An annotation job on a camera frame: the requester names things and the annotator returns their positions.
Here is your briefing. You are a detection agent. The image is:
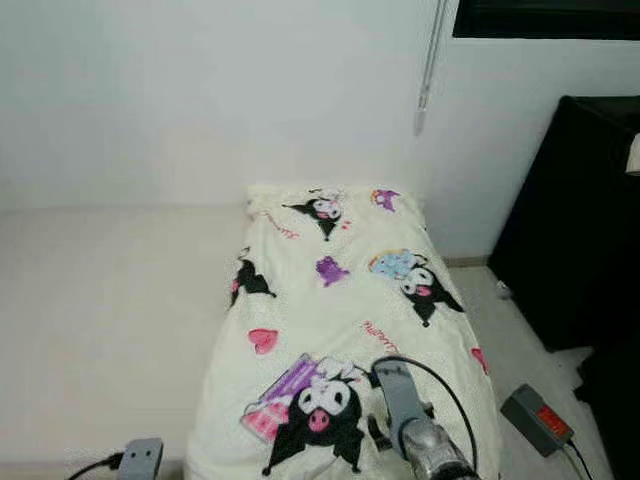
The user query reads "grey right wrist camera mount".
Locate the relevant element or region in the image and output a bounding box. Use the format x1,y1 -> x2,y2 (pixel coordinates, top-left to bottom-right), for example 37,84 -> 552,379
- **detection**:
373,360 -> 429,441

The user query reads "black cabinet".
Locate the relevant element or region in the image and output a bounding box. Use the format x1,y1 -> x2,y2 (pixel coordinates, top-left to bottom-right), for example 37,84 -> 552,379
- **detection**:
488,95 -> 640,351

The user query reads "dark window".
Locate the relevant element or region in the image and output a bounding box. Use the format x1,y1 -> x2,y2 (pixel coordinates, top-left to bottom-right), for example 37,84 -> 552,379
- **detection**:
452,0 -> 640,41

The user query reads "white blind wand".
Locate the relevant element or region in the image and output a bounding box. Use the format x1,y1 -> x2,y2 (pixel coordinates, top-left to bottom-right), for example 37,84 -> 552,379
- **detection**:
415,0 -> 451,109

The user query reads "black grey box cable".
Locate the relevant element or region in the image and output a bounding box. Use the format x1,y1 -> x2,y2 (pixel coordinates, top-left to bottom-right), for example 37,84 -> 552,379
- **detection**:
565,440 -> 596,480

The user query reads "grey box red label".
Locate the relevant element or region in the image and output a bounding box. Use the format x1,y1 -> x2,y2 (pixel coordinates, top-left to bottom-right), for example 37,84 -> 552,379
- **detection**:
500,384 -> 576,459

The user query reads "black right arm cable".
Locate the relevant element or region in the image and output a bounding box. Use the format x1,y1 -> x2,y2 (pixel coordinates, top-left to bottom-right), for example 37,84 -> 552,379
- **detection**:
370,355 -> 479,466

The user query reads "cream cartoon print quilt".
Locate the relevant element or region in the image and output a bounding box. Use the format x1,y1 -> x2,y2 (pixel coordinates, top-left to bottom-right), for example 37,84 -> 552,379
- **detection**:
185,183 -> 504,480

